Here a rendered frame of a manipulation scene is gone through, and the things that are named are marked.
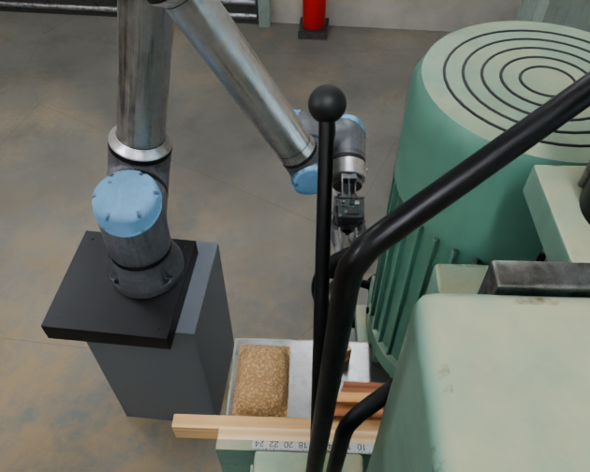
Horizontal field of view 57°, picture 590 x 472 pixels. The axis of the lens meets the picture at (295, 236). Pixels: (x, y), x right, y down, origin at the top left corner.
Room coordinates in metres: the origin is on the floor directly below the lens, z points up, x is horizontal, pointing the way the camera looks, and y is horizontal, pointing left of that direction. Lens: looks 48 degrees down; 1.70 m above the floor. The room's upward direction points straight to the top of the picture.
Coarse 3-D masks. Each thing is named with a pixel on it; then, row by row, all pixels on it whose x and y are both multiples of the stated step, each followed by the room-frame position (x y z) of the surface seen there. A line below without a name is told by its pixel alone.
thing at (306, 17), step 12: (312, 0) 3.16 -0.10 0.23; (324, 0) 3.19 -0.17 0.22; (312, 12) 3.16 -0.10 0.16; (324, 12) 3.20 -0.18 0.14; (300, 24) 3.23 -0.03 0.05; (312, 24) 3.16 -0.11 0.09; (324, 24) 3.23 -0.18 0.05; (300, 36) 3.15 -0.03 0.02; (312, 36) 3.14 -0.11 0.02; (324, 36) 3.14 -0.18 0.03
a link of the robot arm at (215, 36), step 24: (168, 0) 0.86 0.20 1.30; (192, 0) 0.88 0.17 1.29; (216, 0) 0.92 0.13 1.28; (192, 24) 0.88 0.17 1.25; (216, 24) 0.89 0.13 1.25; (216, 48) 0.88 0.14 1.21; (240, 48) 0.90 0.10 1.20; (216, 72) 0.89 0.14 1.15; (240, 72) 0.89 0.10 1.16; (264, 72) 0.92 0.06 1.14; (240, 96) 0.89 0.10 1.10; (264, 96) 0.90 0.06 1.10; (264, 120) 0.89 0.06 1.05; (288, 120) 0.91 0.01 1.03; (288, 144) 0.90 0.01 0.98; (312, 144) 0.93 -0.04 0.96; (288, 168) 0.91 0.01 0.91; (312, 168) 0.90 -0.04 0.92; (312, 192) 0.90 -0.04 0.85
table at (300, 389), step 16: (368, 336) 0.51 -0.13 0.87; (304, 352) 0.46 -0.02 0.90; (352, 352) 0.46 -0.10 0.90; (368, 352) 0.46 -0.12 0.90; (304, 368) 0.43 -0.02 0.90; (352, 368) 0.43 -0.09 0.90; (368, 368) 0.43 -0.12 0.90; (304, 384) 0.40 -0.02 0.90; (288, 400) 0.37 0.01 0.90; (304, 400) 0.37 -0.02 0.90; (288, 416) 0.35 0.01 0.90; (304, 416) 0.35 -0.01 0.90; (224, 464) 0.28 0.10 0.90; (240, 464) 0.28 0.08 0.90
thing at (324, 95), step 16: (320, 96) 0.41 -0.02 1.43; (336, 96) 0.41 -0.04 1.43; (320, 112) 0.40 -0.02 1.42; (336, 112) 0.40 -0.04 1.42; (320, 128) 0.40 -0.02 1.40; (320, 144) 0.39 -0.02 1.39; (320, 160) 0.38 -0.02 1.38; (320, 176) 0.37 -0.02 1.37; (320, 192) 0.36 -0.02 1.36; (320, 208) 0.35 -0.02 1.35; (320, 224) 0.34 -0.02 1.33; (320, 240) 0.33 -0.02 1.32; (320, 256) 0.32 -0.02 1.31; (320, 272) 0.31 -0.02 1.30; (320, 288) 0.30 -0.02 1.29; (320, 304) 0.29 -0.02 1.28; (320, 320) 0.28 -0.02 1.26; (320, 336) 0.27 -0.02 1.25; (320, 352) 0.26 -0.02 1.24
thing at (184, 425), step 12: (180, 420) 0.32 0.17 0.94; (192, 420) 0.32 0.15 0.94; (204, 420) 0.32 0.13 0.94; (216, 420) 0.32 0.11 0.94; (228, 420) 0.32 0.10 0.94; (240, 420) 0.32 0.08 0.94; (252, 420) 0.32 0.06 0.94; (264, 420) 0.32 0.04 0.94; (276, 420) 0.32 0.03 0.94; (288, 420) 0.32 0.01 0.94; (300, 420) 0.32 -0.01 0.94; (336, 420) 0.32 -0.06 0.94; (372, 420) 0.32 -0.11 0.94; (180, 432) 0.31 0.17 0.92; (192, 432) 0.31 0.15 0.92; (204, 432) 0.31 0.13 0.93; (216, 432) 0.31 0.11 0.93
